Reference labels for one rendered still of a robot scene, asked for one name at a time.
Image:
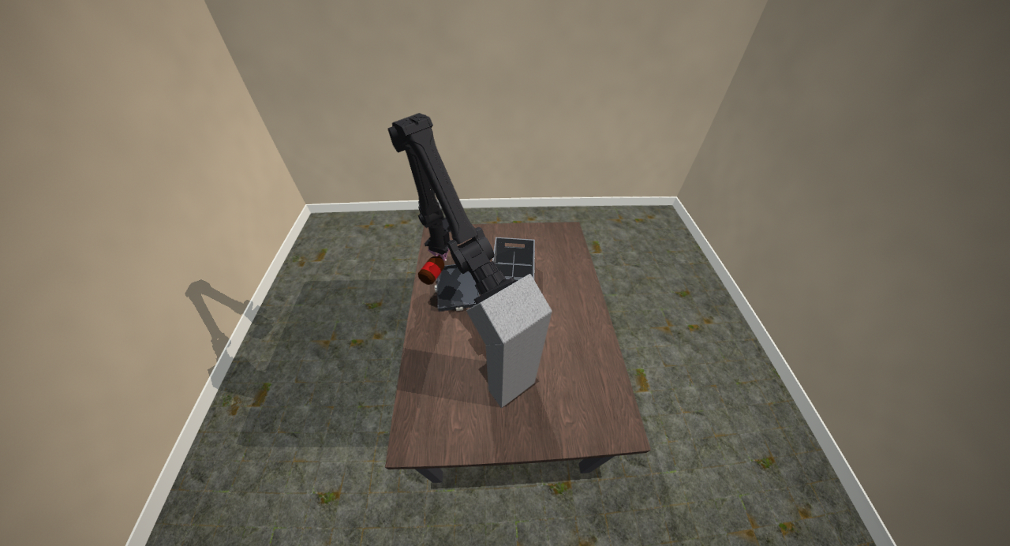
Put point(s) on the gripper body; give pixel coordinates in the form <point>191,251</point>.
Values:
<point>437,244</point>

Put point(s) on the dark grey divided crate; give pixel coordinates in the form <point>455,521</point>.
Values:
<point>516,262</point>

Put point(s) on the brown glass bottle with red label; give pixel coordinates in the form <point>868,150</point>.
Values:
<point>431,270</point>

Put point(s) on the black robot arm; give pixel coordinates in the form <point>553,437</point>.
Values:
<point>472,256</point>

